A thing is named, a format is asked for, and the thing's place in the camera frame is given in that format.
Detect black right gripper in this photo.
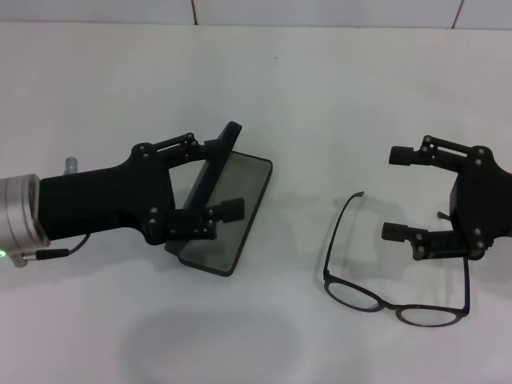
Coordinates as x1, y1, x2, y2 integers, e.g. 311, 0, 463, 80
382, 134, 512, 262

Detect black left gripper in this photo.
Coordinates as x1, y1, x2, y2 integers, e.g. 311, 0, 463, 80
39, 133, 220, 246

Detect black glasses case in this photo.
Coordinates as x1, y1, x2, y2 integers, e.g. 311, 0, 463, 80
162, 121, 274, 278

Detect black framed glasses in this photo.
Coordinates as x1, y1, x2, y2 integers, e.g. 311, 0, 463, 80
322, 191, 471, 328

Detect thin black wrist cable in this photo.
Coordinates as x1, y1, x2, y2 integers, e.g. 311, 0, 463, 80
35, 234, 91, 261

